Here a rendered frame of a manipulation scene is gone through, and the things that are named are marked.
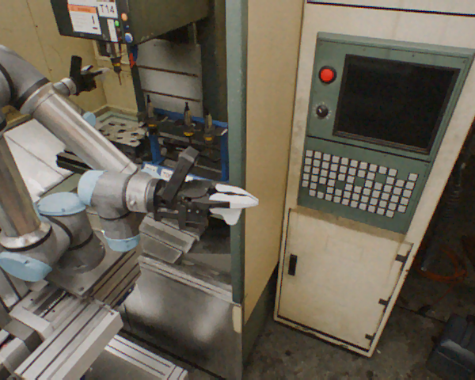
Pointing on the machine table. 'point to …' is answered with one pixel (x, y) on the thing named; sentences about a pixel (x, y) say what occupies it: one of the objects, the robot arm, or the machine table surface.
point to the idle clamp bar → (181, 145)
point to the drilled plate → (127, 137)
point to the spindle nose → (109, 50)
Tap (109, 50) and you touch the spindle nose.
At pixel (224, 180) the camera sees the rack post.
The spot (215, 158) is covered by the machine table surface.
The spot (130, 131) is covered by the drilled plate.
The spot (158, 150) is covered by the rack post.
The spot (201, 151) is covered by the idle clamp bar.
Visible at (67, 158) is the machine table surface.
